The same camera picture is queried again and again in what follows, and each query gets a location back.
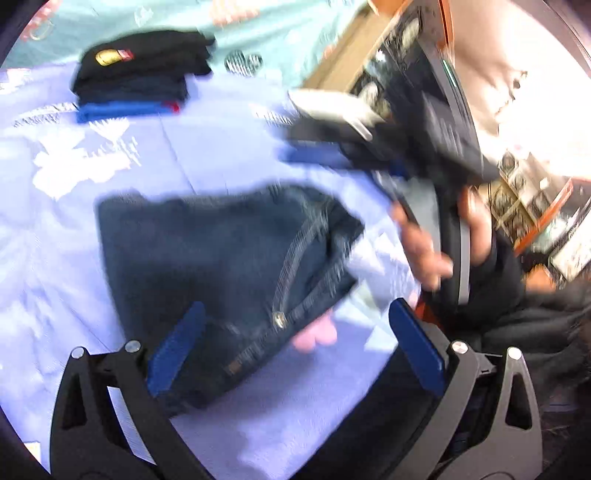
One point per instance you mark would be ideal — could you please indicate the white bed edge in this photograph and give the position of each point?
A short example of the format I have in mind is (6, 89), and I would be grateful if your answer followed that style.
(328, 104)

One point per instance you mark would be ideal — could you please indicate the brown wooden board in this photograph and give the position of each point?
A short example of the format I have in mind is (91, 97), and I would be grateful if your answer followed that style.
(346, 50)

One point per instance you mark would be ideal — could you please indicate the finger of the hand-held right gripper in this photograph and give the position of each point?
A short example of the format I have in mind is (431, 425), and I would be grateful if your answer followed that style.
(328, 130)
(332, 159)

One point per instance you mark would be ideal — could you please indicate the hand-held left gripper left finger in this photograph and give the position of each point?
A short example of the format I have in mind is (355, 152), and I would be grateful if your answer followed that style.
(178, 350)

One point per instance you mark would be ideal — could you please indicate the dark blue denim pants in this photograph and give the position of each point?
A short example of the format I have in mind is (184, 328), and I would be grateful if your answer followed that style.
(207, 258)

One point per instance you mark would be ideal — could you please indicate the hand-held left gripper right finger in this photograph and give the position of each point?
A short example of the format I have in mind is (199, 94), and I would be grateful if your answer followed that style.
(418, 346)

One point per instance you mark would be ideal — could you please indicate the purple printed blanket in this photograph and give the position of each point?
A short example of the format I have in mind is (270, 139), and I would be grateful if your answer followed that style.
(69, 277)

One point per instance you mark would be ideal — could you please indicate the black folded garment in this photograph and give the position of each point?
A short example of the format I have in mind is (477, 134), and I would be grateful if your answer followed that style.
(152, 64)

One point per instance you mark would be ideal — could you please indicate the teal printed bed sheet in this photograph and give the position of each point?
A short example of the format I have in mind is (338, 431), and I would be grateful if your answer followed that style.
(277, 27)

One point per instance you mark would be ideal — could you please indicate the navy folded garment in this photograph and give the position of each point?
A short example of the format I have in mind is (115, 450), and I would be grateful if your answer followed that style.
(147, 92)

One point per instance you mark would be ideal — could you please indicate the person's black jacket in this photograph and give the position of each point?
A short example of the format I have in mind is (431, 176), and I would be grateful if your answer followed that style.
(369, 429)

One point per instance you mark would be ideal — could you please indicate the person's right hand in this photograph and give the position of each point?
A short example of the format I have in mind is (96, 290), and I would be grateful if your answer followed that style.
(425, 258)

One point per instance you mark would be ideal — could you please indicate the bright blue folded garment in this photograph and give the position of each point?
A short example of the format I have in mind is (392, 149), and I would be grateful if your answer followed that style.
(120, 110)

